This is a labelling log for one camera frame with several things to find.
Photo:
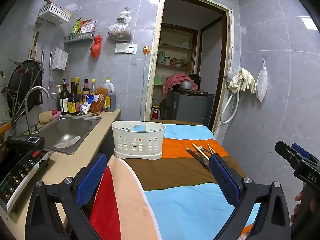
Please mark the dried branch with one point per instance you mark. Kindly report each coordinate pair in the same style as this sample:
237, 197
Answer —
5, 78

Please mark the striped colourful blanket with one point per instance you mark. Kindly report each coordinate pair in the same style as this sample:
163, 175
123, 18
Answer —
175, 195

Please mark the red label sauce bottle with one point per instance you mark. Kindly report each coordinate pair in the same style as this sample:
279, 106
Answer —
85, 88

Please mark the wall switch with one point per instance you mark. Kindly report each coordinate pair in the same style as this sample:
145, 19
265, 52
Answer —
121, 48

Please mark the orange wall hook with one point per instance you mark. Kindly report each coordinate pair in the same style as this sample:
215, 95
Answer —
146, 49

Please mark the wooden shelf unit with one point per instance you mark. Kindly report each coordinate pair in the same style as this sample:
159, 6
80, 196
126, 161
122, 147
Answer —
175, 47

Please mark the metal strainer ladle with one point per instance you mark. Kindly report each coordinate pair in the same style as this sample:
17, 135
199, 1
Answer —
51, 85

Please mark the pink soap dish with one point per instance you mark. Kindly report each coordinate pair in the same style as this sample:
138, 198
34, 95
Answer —
56, 113

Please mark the person's right hand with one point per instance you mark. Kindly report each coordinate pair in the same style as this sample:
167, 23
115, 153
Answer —
298, 197

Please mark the red plastic bag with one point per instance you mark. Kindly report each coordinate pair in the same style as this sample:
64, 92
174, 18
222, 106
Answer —
96, 47

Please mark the metal faucet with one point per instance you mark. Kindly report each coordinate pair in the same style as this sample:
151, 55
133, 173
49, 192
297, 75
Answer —
30, 97

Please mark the dark pump bottle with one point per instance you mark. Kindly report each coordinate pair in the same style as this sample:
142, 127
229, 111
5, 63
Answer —
64, 100

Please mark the yellow cap clear bottle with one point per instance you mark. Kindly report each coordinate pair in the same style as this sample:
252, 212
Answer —
92, 87

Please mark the white wall basket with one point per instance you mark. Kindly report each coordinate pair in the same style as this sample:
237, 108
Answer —
53, 13

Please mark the white red seasoning packet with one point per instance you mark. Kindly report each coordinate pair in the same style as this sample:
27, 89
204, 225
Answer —
88, 26

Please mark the grey cabinet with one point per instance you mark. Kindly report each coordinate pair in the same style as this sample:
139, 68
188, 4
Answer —
187, 107

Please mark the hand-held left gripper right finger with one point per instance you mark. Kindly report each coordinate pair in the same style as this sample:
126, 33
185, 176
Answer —
223, 180

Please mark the white wall holder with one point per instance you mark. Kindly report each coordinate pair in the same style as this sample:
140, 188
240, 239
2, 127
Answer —
60, 58

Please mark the dark sauce bottle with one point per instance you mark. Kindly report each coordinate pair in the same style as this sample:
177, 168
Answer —
78, 87

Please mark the induction cooker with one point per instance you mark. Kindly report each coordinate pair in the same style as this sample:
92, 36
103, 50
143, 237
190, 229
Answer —
20, 172

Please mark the red cloth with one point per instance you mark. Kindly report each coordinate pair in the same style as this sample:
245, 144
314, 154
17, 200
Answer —
172, 81

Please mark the cream rubber gloves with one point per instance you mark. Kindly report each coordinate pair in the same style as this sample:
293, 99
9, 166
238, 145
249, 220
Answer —
243, 80

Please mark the black bag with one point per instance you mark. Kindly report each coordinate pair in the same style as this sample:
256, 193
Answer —
196, 81

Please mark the clear plastic bag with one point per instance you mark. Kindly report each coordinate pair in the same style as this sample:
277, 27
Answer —
120, 30

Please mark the black wok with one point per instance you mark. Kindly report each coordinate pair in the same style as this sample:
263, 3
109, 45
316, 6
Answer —
23, 85

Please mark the green seasoning packet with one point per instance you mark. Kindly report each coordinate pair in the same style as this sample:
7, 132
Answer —
75, 26

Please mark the metal table knife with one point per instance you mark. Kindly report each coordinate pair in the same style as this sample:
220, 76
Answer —
195, 156

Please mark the green box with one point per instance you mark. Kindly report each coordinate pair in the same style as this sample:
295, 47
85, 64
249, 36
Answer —
158, 80

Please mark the white plastic utensil basket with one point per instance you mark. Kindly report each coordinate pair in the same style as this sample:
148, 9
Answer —
137, 142

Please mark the grey wall shelf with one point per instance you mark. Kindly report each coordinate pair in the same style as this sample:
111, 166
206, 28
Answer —
78, 38

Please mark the metal spatula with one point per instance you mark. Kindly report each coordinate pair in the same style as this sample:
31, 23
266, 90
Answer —
42, 60

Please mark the wall socket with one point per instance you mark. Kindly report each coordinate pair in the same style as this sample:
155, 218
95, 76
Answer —
132, 48

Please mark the blue white packet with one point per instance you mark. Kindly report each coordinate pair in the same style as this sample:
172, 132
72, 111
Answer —
88, 103

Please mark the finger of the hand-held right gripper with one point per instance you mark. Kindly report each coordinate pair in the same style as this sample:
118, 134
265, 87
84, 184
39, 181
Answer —
301, 151
287, 153

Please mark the door frame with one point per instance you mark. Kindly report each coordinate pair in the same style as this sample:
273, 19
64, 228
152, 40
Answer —
231, 55

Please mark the metal pot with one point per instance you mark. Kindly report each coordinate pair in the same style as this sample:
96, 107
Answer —
185, 85

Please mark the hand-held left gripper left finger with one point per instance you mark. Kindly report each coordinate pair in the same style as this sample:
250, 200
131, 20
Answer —
90, 178

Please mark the yellow sponge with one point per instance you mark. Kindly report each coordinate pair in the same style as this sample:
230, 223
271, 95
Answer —
46, 117

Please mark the stainless steel sink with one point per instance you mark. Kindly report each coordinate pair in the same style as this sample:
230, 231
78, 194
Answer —
67, 131

